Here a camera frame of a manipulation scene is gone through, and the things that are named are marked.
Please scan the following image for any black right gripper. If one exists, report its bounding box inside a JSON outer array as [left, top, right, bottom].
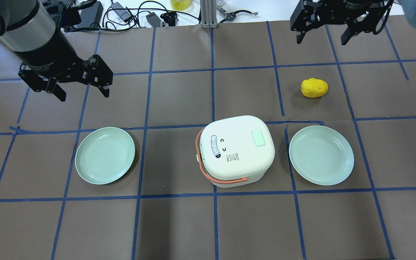
[[290, 0, 394, 46]]

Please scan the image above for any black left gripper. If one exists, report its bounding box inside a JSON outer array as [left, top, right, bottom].
[[13, 29, 113, 102]]

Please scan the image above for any white rice cooker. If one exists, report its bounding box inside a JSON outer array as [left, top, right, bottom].
[[195, 115, 275, 188]]

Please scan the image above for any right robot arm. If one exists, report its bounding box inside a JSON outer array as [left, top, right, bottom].
[[290, 0, 416, 45]]

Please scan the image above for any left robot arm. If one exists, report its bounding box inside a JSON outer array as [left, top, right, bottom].
[[0, 0, 113, 101]]

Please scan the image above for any yellow toy potato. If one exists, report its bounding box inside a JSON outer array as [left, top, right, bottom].
[[300, 78, 329, 98]]

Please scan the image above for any left green plate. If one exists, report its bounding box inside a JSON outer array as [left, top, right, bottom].
[[74, 127, 136, 185]]

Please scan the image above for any green plate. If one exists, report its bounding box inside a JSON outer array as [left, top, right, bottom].
[[74, 127, 136, 185], [289, 125, 355, 186]]

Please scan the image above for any black box device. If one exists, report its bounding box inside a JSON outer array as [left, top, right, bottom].
[[64, 0, 103, 32]]

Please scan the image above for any black power adapter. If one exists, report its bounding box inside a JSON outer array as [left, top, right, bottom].
[[110, 2, 134, 23]]

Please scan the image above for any black pliers tool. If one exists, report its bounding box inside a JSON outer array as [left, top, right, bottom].
[[216, 6, 258, 23]]

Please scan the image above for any small grey adapter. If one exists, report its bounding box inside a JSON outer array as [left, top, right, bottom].
[[146, 13, 162, 28]]

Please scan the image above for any right green plate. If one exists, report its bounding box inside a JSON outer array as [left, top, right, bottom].
[[289, 125, 355, 186]]

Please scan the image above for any yellow cup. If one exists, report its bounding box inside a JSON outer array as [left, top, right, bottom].
[[169, 0, 192, 11]]

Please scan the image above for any black cable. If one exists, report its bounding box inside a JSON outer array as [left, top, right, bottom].
[[102, 0, 202, 30]]

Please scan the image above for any aluminium profile post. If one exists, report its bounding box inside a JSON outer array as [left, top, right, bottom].
[[200, 0, 218, 29]]

